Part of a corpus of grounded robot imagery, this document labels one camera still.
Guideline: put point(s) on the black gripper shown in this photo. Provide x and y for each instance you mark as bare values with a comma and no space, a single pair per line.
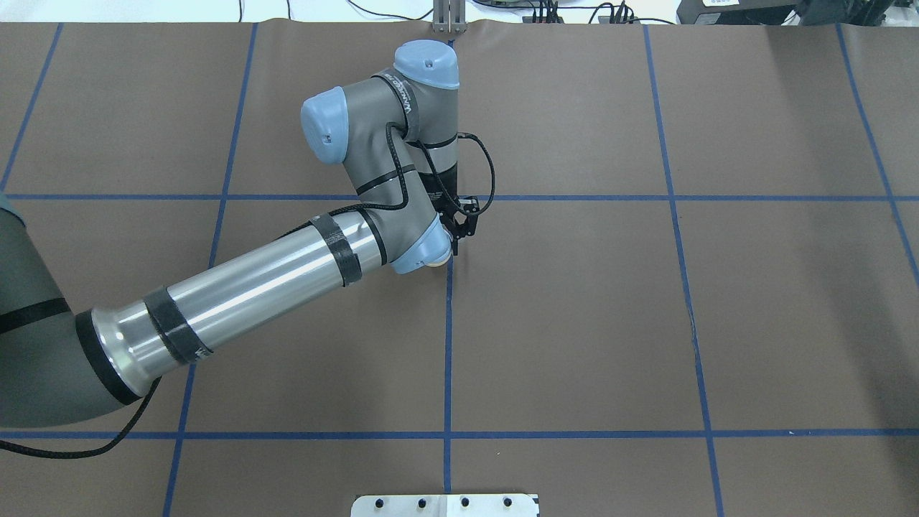
446,179

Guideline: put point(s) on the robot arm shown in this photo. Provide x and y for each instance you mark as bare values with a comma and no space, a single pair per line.
394,133

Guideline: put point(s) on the black connector cluster left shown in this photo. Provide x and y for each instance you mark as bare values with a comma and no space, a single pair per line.
544,13

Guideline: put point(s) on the black connector cluster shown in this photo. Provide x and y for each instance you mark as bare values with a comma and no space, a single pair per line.
544,13
614,13

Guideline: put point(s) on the brown table mat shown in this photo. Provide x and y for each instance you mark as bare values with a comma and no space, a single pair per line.
694,295

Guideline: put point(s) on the black connector cluster right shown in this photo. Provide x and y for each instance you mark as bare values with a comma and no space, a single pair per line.
614,13

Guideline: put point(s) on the black device top right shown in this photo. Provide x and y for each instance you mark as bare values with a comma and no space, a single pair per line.
774,13

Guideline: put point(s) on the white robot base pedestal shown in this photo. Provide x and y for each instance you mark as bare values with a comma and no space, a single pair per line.
470,504

